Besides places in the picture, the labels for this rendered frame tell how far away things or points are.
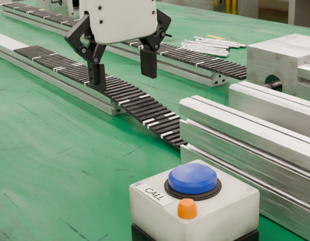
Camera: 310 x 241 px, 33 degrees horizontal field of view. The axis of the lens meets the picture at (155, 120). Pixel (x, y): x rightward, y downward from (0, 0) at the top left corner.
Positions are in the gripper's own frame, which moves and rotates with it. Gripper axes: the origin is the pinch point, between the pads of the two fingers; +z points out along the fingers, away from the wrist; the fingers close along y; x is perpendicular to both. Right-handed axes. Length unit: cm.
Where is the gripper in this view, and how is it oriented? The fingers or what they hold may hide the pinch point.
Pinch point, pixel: (124, 74)
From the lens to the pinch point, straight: 75.1
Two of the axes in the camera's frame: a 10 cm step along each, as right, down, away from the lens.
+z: 0.5, 9.3, 3.7
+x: 5.8, 2.8, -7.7
